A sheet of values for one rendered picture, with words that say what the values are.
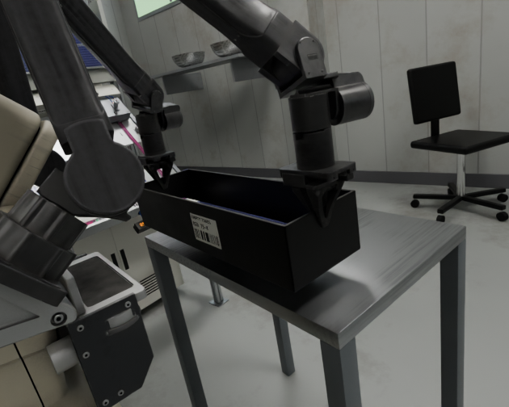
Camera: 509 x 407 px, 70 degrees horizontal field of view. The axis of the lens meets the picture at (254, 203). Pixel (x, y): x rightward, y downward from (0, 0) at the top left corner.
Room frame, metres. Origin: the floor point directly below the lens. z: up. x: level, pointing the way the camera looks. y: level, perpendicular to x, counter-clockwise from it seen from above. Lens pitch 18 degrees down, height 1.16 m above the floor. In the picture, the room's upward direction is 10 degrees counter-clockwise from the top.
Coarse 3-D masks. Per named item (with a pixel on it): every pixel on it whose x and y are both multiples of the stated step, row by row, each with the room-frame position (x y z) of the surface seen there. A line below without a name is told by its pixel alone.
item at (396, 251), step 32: (384, 224) 0.79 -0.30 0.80; (416, 224) 0.76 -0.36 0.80; (448, 224) 0.74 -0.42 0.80; (160, 256) 0.98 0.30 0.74; (192, 256) 0.81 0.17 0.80; (352, 256) 0.67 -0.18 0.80; (384, 256) 0.65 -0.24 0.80; (416, 256) 0.63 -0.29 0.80; (448, 256) 0.71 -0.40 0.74; (160, 288) 0.99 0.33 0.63; (256, 288) 0.61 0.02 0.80; (320, 288) 0.57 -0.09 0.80; (352, 288) 0.55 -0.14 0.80; (384, 288) 0.54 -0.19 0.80; (448, 288) 0.71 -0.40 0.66; (288, 320) 0.53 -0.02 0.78; (320, 320) 0.48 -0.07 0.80; (352, 320) 0.47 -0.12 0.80; (448, 320) 0.71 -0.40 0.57; (192, 352) 0.99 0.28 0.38; (288, 352) 1.23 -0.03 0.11; (352, 352) 0.46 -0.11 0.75; (448, 352) 0.71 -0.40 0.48; (192, 384) 0.98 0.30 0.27; (352, 384) 0.46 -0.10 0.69; (448, 384) 0.71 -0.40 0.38
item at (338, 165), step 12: (312, 132) 0.51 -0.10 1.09; (324, 132) 0.51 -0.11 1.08; (300, 144) 0.52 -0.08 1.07; (312, 144) 0.51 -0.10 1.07; (324, 144) 0.51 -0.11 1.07; (300, 156) 0.52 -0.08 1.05; (312, 156) 0.51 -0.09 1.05; (324, 156) 0.51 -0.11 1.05; (288, 168) 0.55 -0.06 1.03; (300, 168) 0.53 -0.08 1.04; (312, 168) 0.51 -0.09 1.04; (324, 168) 0.51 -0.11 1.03; (336, 168) 0.50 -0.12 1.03; (348, 168) 0.51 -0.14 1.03
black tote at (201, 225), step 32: (160, 192) 0.82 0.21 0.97; (192, 192) 1.04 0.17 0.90; (224, 192) 0.91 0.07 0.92; (256, 192) 0.80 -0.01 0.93; (288, 192) 0.71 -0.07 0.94; (352, 192) 0.58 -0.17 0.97; (160, 224) 0.85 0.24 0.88; (192, 224) 0.71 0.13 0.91; (224, 224) 0.62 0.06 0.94; (256, 224) 0.54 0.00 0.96; (288, 224) 0.49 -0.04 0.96; (320, 224) 0.53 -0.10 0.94; (352, 224) 0.58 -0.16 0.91; (224, 256) 0.64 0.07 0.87; (256, 256) 0.55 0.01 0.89; (288, 256) 0.49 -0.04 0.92; (320, 256) 0.53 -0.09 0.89; (288, 288) 0.50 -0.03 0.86
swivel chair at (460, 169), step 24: (408, 72) 2.76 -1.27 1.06; (432, 72) 2.80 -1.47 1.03; (432, 96) 2.77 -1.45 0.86; (456, 96) 2.84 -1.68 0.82; (432, 120) 2.76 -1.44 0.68; (432, 144) 2.54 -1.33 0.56; (456, 144) 2.40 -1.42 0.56; (480, 144) 2.32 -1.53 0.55; (456, 168) 2.60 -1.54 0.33; (456, 192) 2.59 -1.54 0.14; (480, 192) 2.57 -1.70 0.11; (504, 216) 2.24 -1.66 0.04
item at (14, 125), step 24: (0, 96) 0.49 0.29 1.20; (0, 120) 0.47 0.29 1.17; (24, 120) 0.49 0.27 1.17; (0, 144) 0.46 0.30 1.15; (24, 144) 0.48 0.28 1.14; (48, 144) 0.50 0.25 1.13; (0, 168) 0.46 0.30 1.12; (24, 168) 0.48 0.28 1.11; (0, 192) 0.46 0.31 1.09; (24, 192) 0.47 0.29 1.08
